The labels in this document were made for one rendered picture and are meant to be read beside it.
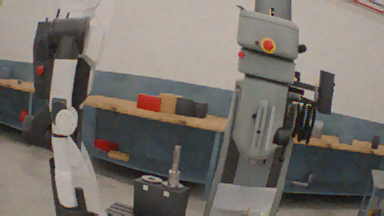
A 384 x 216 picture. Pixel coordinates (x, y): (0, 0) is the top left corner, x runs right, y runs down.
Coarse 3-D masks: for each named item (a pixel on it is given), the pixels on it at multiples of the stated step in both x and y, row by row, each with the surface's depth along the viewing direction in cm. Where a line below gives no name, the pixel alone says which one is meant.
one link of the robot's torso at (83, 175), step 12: (72, 144) 154; (72, 156) 154; (84, 156) 171; (72, 168) 156; (84, 168) 156; (72, 180) 158; (84, 180) 158; (96, 180) 171; (84, 192) 160; (96, 192) 161; (96, 204) 161
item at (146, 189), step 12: (144, 180) 216; (156, 180) 218; (144, 192) 215; (156, 192) 213; (168, 192) 211; (180, 192) 210; (144, 204) 216; (156, 204) 213; (168, 204) 211; (180, 204) 212
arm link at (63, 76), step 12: (60, 60) 132; (72, 60) 133; (60, 72) 132; (72, 72) 135; (60, 84) 133; (72, 84) 136; (60, 96) 133; (60, 108) 133; (60, 120) 132; (72, 120) 133; (60, 132) 133; (72, 132) 133
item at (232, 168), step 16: (240, 80) 261; (288, 112) 236; (224, 144) 247; (224, 160) 245; (240, 160) 243; (272, 160) 240; (288, 160) 242; (224, 176) 245; (240, 176) 244; (256, 176) 243; (272, 176) 241; (208, 208) 251; (272, 208) 244
